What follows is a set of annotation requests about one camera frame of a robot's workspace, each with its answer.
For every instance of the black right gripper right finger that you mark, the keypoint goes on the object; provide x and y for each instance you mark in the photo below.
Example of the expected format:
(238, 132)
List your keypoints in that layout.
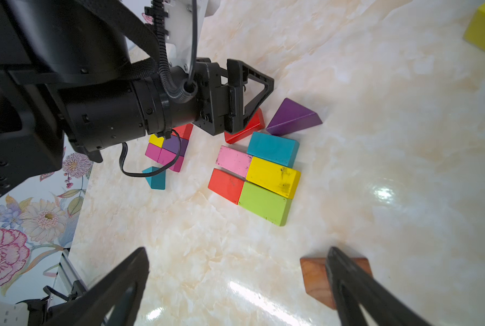
(353, 288)

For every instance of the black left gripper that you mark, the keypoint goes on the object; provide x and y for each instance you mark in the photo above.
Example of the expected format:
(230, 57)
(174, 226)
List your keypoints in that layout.
(225, 100)

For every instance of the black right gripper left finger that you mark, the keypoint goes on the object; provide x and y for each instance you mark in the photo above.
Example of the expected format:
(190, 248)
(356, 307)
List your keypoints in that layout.
(115, 300)

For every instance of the red rectangular block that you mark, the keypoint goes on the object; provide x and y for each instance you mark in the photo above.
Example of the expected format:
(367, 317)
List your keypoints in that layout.
(226, 185)
(184, 132)
(255, 124)

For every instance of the purple triangle block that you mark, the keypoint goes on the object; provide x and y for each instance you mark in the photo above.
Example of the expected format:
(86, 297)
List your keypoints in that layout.
(292, 117)

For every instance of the teal small block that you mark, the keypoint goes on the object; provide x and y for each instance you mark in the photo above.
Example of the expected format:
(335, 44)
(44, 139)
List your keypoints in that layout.
(275, 149)

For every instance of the pink rectangular block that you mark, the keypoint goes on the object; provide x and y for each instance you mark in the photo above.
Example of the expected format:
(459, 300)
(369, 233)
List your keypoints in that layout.
(234, 161)

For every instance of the purple rectangular block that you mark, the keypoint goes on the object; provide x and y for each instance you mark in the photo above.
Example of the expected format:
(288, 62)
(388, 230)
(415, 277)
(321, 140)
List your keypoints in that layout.
(176, 145)

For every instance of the yellow rectangular block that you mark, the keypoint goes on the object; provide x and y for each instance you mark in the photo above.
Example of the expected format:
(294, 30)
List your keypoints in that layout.
(274, 177)
(156, 141)

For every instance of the green rectangular block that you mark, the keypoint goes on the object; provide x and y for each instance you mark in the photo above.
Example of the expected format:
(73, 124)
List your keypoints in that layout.
(265, 204)

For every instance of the magenta rectangular block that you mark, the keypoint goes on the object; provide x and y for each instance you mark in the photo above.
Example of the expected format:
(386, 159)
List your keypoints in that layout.
(166, 157)
(153, 152)

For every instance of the teal triangle block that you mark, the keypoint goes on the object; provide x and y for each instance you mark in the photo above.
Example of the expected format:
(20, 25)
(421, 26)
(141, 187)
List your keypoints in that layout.
(157, 182)

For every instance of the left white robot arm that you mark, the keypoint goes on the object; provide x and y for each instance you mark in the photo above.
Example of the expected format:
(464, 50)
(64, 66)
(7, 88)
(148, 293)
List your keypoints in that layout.
(93, 74)

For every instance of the brown small block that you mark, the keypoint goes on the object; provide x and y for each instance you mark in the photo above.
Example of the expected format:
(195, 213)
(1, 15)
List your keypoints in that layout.
(316, 283)

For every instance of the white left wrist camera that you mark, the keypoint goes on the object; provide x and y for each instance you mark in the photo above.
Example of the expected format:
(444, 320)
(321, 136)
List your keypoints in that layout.
(178, 23)

